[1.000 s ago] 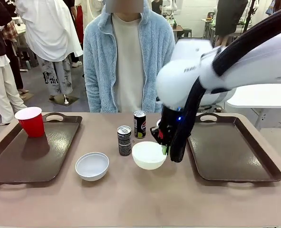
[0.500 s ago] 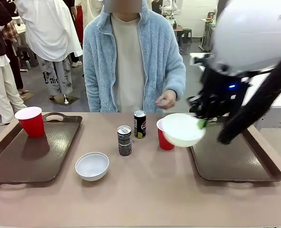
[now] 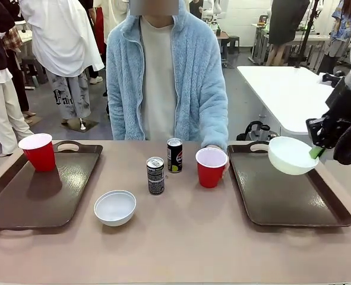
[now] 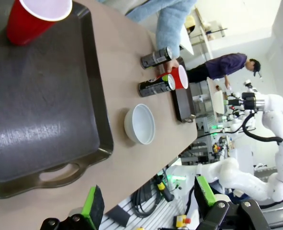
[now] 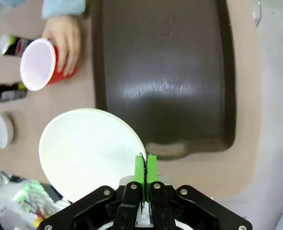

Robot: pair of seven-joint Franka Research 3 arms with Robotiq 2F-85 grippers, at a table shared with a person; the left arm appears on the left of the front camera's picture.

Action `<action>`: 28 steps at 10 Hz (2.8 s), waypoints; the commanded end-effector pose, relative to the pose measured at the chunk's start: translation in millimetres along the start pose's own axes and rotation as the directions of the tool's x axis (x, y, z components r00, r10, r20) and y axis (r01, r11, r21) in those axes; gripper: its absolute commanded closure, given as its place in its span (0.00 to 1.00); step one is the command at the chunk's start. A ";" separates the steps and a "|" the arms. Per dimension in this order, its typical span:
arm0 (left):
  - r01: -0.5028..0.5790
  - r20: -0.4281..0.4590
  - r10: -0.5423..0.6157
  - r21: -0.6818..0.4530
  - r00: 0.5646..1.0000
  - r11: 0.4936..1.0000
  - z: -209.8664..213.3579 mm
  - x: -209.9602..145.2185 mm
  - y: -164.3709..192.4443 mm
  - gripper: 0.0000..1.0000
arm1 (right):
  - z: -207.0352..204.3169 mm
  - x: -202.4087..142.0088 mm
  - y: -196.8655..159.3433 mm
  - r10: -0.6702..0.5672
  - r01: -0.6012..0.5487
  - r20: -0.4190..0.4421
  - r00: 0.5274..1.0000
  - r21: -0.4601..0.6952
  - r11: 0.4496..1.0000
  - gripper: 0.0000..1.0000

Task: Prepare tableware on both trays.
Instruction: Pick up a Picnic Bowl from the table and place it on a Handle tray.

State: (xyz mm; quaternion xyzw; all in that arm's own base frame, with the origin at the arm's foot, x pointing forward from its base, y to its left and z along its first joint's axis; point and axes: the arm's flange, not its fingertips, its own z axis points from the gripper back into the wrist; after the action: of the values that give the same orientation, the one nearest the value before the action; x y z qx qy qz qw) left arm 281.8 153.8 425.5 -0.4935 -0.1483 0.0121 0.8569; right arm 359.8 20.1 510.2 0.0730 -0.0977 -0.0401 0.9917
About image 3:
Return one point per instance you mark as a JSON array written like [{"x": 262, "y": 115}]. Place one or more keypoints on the black wheeled machine base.
[{"x": 256, "y": 130}]

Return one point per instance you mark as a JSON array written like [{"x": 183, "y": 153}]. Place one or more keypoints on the bystander in blue patterned shirt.
[{"x": 341, "y": 26}]

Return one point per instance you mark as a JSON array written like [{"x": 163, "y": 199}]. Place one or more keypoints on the white plastic bowl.
[
  {"x": 288, "y": 160},
  {"x": 115, "y": 207}
]

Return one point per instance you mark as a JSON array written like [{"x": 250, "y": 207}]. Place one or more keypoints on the person's left hand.
[{"x": 226, "y": 169}]

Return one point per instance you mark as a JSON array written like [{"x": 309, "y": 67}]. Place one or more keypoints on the white background table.
[{"x": 282, "y": 89}]

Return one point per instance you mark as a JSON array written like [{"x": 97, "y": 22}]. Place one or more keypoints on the person's right forearm blue sleeve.
[{"x": 117, "y": 118}]

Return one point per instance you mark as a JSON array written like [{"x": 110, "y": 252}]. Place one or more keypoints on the bystander in white shirt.
[{"x": 62, "y": 44}]

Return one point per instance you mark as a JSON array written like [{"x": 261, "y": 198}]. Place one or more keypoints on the bystander in red apron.
[{"x": 99, "y": 35}]

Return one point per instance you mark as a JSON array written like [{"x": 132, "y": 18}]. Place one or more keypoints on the red plastic cup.
[
  {"x": 41, "y": 157},
  {"x": 209, "y": 175}
]

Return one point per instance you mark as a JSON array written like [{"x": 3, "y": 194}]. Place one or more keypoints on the grey background stool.
[{"x": 31, "y": 69}]

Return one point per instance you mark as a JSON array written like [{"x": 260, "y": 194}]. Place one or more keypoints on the person's left forearm blue sleeve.
[{"x": 213, "y": 118}]

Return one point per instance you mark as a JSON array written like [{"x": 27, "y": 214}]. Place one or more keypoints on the black Pepsi can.
[{"x": 155, "y": 178}]

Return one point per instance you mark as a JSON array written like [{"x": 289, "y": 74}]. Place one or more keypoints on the black tripod pole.
[{"x": 307, "y": 32}]

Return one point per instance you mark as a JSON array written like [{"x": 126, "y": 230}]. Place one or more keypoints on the black Pepsi can lime print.
[{"x": 174, "y": 157}]

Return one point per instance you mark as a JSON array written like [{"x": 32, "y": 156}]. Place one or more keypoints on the black background stool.
[{"x": 234, "y": 43}]

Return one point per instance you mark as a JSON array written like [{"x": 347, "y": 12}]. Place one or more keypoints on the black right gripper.
[{"x": 343, "y": 101}]

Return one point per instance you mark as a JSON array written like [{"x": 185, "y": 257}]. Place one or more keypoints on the grey background desk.
[{"x": 259, "y": 41}]

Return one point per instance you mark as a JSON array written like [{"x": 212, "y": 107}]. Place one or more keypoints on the bystander in dark sweater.
[{"x": 0, "y": 74}]

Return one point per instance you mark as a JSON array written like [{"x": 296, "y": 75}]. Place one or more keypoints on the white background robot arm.
[{"x": 212, "y": 9}]

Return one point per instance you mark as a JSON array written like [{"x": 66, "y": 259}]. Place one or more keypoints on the bystander in black dress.
[{"x": 286, "y": 26}]

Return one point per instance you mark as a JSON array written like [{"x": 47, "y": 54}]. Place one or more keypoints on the brown plastic serving tray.
[
  {"x": 276, "y": 202},
  {"x": 74, "y": 175}
]

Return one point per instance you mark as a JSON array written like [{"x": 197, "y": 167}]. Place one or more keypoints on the person in blue fleece jacket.
[{"x": 163, "y": 74}]

